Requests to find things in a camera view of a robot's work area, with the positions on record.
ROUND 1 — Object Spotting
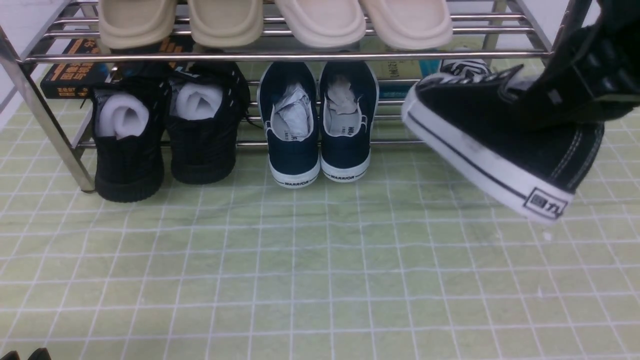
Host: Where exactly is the silver metal shoe rack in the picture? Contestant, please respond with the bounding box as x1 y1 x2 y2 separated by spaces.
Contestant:
0 0 593 193

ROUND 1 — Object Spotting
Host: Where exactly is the cream slipper far right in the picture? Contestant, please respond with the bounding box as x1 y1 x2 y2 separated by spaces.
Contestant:
359 0 453 50

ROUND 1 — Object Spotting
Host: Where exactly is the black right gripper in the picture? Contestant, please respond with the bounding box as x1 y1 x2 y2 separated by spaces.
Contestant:
515 0 640 130

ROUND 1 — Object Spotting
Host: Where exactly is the navy canvas sneaker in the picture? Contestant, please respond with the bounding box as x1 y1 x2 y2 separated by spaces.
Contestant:
318 61 379 183
256 61 321 189

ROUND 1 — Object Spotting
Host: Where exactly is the black canvas sneaker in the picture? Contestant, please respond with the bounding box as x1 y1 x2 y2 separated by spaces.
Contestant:
439 58 492 78
402 64 605 224

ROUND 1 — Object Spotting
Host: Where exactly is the tan slipper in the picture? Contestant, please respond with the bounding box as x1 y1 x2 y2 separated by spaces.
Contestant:
98 0 178 50
187 0 264 48

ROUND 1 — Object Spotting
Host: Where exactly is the cream slipper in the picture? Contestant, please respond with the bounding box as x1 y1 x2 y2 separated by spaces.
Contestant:
359 0 453 50
274 0 367 49

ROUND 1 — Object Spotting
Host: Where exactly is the navy canvas sneaker right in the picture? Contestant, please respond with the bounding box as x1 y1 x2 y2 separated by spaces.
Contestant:
318 61 379 183

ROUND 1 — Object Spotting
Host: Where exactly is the navy canvas sneaker left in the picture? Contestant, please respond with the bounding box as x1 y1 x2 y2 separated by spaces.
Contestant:
256 61 321 189

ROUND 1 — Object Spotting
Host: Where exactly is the green checkered floor cloth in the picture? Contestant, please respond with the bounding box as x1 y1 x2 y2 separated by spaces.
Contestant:
0 96 640 360

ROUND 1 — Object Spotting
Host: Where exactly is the tan slipper far left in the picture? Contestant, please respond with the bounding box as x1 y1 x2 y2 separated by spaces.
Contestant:
98 0 178 50

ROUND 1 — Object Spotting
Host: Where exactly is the black mesh sneaker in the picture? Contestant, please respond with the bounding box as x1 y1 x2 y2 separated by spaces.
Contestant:
165 61 250 185
87 64 172 203

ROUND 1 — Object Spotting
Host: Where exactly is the black orange book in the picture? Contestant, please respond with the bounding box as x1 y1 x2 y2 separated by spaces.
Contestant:
39 36 195 100

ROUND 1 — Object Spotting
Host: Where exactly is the black mesh sneaker right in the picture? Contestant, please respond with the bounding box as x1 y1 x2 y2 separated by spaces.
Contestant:
165 61 250 185

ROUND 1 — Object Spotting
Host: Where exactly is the black mesh sneaker left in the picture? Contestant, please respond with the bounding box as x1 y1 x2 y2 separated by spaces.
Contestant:
87 64 172 203

